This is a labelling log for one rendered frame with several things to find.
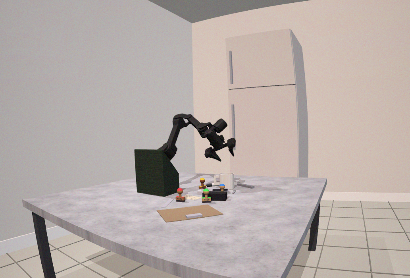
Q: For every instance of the red rubber stamp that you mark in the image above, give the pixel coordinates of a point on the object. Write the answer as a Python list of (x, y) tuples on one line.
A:
[(180, 198)]

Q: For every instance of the rubber stamp with yellow-topped handle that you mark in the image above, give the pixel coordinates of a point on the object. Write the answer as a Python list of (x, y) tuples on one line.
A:
[(202, 180)]

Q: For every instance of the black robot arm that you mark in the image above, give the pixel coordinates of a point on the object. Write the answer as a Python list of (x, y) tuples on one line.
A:
[(170, 149)]

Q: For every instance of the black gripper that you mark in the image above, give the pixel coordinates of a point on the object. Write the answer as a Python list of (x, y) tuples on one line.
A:
[(218, 144)]

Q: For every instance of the beige card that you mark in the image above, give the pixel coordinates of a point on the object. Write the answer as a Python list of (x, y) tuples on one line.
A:
[(191, 197)]

